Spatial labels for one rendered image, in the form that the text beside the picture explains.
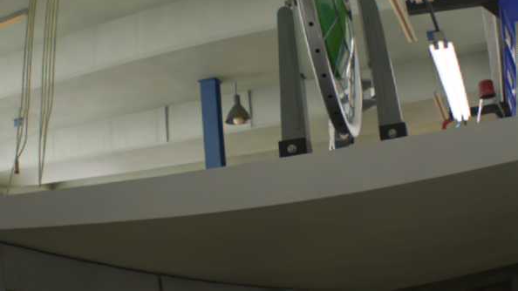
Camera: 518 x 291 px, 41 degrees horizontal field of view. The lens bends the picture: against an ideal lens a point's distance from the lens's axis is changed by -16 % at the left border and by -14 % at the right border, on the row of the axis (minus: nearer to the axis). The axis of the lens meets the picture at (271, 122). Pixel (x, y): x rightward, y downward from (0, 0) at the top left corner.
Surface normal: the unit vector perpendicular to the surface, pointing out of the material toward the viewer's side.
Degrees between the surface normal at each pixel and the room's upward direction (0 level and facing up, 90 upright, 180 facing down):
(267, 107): 90
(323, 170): 90
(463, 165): 90
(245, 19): 90
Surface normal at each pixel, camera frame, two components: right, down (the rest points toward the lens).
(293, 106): -0.25, -0.24
